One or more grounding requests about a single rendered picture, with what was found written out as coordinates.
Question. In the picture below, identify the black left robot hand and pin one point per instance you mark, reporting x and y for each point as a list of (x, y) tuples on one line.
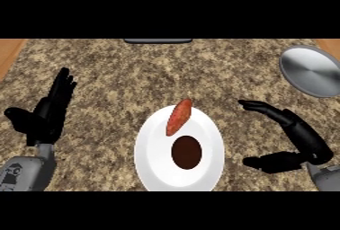
[(48, 115)]

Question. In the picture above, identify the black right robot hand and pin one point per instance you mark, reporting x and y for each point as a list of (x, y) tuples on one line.
[(301, 131)]

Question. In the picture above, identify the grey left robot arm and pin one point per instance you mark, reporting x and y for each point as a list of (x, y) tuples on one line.
[(29, 170)]

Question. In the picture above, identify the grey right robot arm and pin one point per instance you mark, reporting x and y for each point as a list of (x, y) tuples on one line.
[(326, 176)]

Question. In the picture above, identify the silver round pan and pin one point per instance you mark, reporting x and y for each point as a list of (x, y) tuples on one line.
[(313, 70)]

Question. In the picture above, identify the dark brown chocolate cupcake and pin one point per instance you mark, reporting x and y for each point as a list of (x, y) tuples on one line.
[(187, 152)]

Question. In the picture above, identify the white round plate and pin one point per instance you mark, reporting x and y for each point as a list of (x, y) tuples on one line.
[(155, 161)]

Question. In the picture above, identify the orange sweet potato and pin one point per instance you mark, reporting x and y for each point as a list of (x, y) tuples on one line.
[(178, 117)]

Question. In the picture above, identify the dark grey flat appliance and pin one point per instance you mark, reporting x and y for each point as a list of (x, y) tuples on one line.
[(159, 40)]

